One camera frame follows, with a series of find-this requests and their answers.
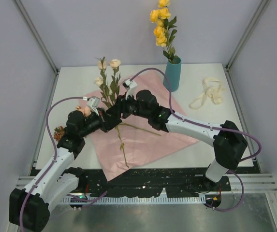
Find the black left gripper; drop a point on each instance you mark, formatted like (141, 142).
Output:
(107, 122)

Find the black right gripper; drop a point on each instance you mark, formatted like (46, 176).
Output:
(120, 106)

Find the pink peony stem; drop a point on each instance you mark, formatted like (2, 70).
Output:
(87, 112)

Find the cream rose stem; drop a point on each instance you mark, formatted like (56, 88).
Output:
(109, 91)

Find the purple wrapping paper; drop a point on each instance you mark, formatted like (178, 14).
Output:
(133, 144)

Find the yellow rose stem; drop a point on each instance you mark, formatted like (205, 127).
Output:
(165, 30)

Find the cream printed ribbon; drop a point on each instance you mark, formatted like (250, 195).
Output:
(212, 89)

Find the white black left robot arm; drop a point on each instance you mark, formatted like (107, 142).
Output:
(31, 206)

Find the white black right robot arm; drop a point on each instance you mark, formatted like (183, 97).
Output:
(228, 143)

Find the teal ceramic vase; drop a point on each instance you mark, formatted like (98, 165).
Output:
(172, 72)

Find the brown rose stem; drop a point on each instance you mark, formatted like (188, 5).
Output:
(58, 133)

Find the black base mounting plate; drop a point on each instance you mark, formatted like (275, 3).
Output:
(147, 183)

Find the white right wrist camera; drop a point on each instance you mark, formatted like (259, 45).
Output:
(130, 87)

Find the white slotted cable duct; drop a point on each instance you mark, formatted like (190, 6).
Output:
(162, 199)

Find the left aluminium frame post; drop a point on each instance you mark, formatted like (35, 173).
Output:
(34, 32)

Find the aluminium frame post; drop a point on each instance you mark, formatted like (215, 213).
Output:
(261, 8)
(34, 32)

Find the right aluminium frame post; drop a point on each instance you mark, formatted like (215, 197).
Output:
(261, 8)

